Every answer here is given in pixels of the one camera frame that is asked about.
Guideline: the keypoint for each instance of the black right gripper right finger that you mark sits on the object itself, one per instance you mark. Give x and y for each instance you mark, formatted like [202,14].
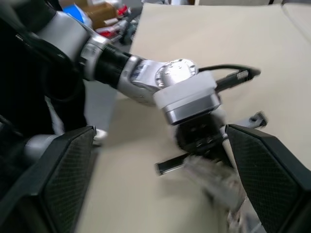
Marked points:
[272,184]

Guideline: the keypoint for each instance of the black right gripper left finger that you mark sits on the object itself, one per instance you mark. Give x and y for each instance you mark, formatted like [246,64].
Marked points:
[60,184]

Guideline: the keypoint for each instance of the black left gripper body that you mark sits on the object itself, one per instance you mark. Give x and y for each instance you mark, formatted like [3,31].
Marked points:
[199,138]

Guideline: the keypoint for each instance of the brown patterned pencil pouch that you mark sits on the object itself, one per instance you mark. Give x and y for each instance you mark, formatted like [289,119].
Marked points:
[218,179]

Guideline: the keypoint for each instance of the black robot torso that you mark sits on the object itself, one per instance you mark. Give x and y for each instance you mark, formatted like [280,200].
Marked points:
[19,72]

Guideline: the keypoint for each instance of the brown cardboard box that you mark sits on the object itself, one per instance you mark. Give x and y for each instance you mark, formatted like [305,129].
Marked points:
[102,14]

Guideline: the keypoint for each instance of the blue plastic item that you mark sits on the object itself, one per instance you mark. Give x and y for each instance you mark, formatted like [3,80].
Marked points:
[77,13]

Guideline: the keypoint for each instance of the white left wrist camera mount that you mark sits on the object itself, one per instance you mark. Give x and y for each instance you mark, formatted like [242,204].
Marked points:
[187,97]

